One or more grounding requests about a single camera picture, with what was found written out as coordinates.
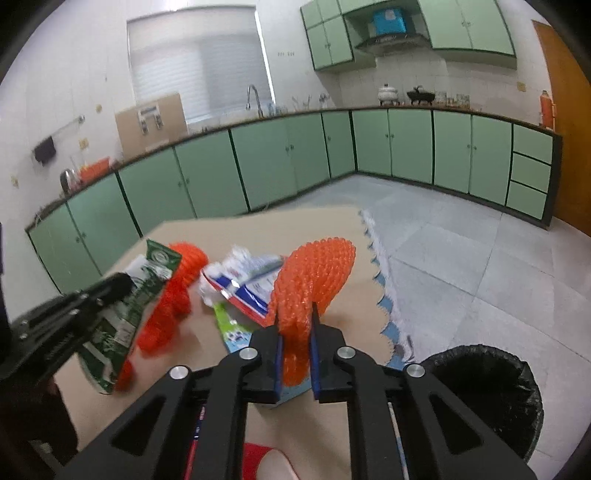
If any orange thermos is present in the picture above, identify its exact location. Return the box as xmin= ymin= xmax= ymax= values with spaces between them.
xmin=538 ymin=90 xmax=555 ymax=129

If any orange foam net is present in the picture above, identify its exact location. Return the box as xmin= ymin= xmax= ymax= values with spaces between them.
xmin=267 ymin=236 xmax=357 ymax=387
xmin=115 ymin=243 xmax=207 ymax=392

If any wooden door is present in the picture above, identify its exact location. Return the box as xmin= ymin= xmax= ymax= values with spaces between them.
xmin=531 ymin=20 xmax=591 ymax=229

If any black cloth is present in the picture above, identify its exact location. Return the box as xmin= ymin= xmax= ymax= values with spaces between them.
xmin=33 ymin=137 xmax=58 ymax=165

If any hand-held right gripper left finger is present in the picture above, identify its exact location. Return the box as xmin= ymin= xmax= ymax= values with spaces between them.
xmin=54 ymin=313 xmax=284 ymax=480

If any green white small wrapper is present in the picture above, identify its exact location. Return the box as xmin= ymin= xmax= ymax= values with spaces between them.
xmin=213 ymin=302 xmax=256 ymax=356

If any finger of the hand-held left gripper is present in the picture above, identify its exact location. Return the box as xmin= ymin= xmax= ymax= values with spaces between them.
xmin=0 ymin=271 xmax=136 ymax=385

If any metal sink faucet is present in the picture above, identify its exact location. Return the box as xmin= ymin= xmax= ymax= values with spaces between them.
xmin=246 ymin=84 xmax=265 ymax=118

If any white window blind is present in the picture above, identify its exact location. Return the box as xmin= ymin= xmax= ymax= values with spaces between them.
xmin=127 ymin=6 xmax=274 ymax=121

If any orange dish basin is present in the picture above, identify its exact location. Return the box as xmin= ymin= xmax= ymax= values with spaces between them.
xmin=79 ymin=158 xmax=112 ymax=182

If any green snack packet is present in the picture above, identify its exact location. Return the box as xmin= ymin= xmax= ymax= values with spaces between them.
xmin=76 ymin=239 xmax=182 ymax=395

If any white plastic wrapper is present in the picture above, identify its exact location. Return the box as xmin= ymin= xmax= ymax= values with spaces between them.
xmin=199 ymin=246 xmax=283 ymax=305

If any blue box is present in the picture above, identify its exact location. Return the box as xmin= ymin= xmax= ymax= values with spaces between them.
xmin=372 ymin=8 xmax=408 ymax=35

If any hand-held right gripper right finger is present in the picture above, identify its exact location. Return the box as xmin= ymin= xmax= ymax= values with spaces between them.
xmin=309 ymin=308 xmax=539 ymax=480

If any large cardboard box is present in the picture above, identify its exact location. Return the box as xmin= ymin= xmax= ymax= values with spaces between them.
xmin=115 ymin=92 xmax=189 ymax=160

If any black trash bin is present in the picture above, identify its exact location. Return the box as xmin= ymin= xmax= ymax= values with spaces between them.
xmin=416 ymin=344 xmax=546 ymax=464

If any range hood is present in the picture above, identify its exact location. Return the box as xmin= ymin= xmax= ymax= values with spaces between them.
xmin=353 ymin=32 xmax=431 ymax=56

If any red blue white packet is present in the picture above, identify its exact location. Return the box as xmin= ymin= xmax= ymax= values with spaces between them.
xmin=202 ymin=272 xmax=278 ymax=328

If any metal towel rail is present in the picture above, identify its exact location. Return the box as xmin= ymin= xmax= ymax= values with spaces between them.
xmin=32 ymin=115 xmax=86 ymax=148

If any black wok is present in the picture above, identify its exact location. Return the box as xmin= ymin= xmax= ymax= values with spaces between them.
xmin=406 ymin=86 xmax=436 ymax=105

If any green base cabinet run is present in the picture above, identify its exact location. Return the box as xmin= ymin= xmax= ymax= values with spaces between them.
xmin=25 ymin=108 xmax=564 ymax=296

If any green wall cabinet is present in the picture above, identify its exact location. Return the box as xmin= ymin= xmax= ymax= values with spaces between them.
xmin=416 ymin=0 xmax=518 ymax=58
xmin=300 ymin=0 xmax=356 ymax=72

